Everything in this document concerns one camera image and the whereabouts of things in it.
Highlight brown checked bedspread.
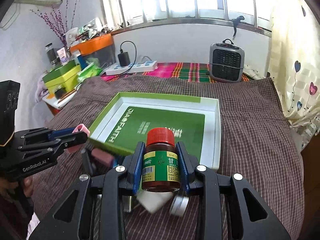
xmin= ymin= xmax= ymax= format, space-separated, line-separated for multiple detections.
xmin=31 ymin=74 xmax=306 ymax=240

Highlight white power adapter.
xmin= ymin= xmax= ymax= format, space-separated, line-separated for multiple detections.
xmin=136 ymin=190 xmax=174 ymax=214

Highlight green and white box tray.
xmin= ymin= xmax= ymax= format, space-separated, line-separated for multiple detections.
xmin=88 ymin=91 xmax=222 ymax=172

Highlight green booklet in tray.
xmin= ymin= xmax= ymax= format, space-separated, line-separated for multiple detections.
xmin=98 ymin=106 xmax=205 ymax=159

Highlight orange topped fish tank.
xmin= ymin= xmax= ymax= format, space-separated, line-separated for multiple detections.
xmin=70 ymin=34 xmax=116 ymax=68

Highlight dark maroon eraser block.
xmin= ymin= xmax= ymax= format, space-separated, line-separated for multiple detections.
xmin=91 ymin=148 xmax=114 ymax=170

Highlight heart patterned curtain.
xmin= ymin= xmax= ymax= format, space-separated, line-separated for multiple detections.
xmin=268 ymin=0 xmax=319 ymax=148

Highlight grey space heater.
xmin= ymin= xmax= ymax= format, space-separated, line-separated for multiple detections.
xmin=208 ymin=38 xmax=245 ymax=83

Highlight white power strip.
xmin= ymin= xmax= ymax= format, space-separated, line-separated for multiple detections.
xmin=102 ymin=61 xmax=157 ymax=76

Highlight pink stapler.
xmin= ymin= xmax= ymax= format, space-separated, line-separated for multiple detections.
xmin=67 ymin=124 xmax=90 ymax=153

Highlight person's hand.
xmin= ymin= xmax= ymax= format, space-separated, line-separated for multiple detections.
xmin=22 ymin=176 xmax=34 ymax=197

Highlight red-capped brown medicine bottle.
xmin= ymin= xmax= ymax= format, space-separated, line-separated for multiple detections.
xmin=142 ymin=127 xmax=180 ymax=192

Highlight purple flower branches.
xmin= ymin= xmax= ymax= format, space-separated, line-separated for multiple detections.
xmin=29 ymin=0 xmax=79 ymax=47

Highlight colourful plaid blanket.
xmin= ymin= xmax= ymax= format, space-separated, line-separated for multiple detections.
xmin=101 ymin=61 xmax=254 ymax=83

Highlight black charger with cable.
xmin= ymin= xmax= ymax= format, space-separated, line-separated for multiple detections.
xmin=118 ymin=40 xmax=137 ymax=67

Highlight green tissue pack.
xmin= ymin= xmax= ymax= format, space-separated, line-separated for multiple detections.
xmin=77 ymin=57 xmax=103 ymax=83

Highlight dark glass jar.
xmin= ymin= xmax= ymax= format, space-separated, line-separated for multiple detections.
xmin=44 ymin=43 xmax=59 ymax=66

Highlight green yellow gift box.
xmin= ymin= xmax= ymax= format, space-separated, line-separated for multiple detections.
xmin=42 ymin=60 xmax=81 ymax=94

